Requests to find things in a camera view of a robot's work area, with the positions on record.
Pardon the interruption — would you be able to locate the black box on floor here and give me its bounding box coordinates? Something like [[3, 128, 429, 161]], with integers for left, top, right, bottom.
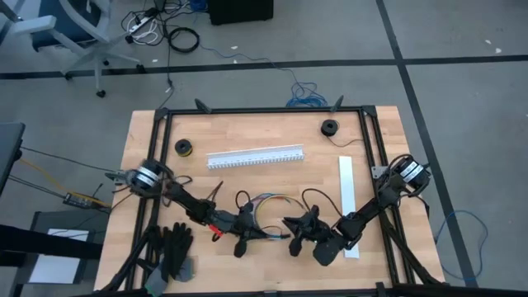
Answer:
[[205, 0, 276, 27]]

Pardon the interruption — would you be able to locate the coiled black floor cable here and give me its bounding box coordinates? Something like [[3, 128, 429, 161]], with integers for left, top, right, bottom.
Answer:
[[167, 26, 201, 54]]

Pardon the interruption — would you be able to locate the white slotted cable duct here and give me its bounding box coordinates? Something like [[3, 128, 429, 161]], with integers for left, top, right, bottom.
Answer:
[[205, 143, 306, 171]]

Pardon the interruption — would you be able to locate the green cable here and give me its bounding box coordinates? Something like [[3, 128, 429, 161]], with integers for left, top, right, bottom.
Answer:
[[254, 192, 290, 226]]

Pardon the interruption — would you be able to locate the small black electronics box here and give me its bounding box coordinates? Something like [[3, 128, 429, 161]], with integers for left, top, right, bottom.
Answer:
[[62, 192, 95, 210]]

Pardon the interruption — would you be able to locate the white blue office chair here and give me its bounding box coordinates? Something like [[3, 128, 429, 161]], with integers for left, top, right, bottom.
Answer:
[[0, 0, 146, 99]]

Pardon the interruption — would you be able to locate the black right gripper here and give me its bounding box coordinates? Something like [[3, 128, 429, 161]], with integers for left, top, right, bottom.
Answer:
[[281, 205, 332, 258]]

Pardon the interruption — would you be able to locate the black aluminium table frame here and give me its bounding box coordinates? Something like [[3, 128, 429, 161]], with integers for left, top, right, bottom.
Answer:
[[93, 97, 447, 297]]

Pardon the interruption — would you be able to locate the black wire spool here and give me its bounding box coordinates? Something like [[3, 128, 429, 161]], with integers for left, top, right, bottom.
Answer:
[[320, 118, 365, 149]]

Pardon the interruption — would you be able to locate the dark side desk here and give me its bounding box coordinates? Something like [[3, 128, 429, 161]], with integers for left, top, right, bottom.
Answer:
[[0, 121, 27, 200]]

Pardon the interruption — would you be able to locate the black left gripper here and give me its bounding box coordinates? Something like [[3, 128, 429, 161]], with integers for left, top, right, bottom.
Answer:
[[224, 201, 290, 259]]

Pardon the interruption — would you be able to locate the tangled blue network cable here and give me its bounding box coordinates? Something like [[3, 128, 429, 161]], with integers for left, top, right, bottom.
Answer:
[[196, 42, 329, 109]]

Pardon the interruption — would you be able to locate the looped blue floor cable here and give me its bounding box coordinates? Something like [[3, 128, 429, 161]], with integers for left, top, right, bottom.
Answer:
[[434, 209, 490, 283]]

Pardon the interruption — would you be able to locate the white power strip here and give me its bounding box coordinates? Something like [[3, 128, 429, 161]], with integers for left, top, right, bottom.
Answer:
[[125, 9, 161, 37]]

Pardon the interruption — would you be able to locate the white flat duct cover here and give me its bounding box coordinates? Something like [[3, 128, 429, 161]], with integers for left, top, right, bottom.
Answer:
[[337, 155, 361, 260]]

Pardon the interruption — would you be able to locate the grey green glove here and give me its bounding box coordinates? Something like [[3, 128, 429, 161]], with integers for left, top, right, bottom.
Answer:
[[144, 254, 197, 297]]

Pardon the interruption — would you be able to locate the white paper sheet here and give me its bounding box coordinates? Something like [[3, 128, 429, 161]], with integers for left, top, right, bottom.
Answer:
[[27, 227, 90, 285]]

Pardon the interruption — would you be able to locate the black glove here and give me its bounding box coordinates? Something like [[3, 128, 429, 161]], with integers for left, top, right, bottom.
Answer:
[[144, 221, 196, 284]]

